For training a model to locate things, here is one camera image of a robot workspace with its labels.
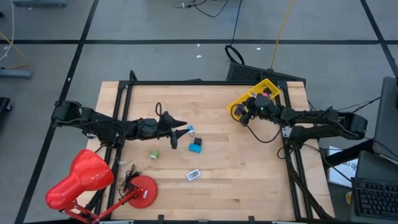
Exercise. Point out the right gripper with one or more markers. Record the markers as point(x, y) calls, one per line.
point(259, 104)

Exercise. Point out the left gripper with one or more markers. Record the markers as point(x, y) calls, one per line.
point(164, 126)

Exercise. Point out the navy blue box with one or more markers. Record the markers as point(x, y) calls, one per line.
point(239, 109)

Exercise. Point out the blue white wall charger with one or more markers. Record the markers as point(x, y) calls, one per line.
point(191, 129)

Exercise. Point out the small black box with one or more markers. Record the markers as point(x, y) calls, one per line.
point(197, 141)

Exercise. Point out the teal box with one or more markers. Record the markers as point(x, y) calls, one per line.
point(195, 148)

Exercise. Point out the green toy block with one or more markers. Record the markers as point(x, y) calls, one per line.
point(154, 154)

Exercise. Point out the white label card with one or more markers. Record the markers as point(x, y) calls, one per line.
point(193, 175)

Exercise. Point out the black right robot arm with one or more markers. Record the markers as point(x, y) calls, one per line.
point(311, 119)

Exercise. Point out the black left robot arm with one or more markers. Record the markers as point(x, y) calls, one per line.
point(102, 124)

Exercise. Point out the yellow plastic divided bin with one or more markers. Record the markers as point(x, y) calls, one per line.
point(267, 84)

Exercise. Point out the black perforated panel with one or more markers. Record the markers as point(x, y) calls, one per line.
point(258, 74)

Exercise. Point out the red desk lamp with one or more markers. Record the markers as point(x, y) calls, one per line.
point(84, 174)

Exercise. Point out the black desk bar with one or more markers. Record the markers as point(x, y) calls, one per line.
point(348, 154)

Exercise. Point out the white paper sheet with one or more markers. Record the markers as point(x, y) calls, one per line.
point(342, 174)

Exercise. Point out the small yellow object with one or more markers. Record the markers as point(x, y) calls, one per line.
point(349, 197)

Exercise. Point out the grey monitor back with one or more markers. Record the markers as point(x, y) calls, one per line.
point(385, 118)

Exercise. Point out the black keyboard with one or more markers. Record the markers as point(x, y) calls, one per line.
point(376, 199)

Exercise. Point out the grey floor foot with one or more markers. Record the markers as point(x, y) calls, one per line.
point(15, 73)
point(40, 3)

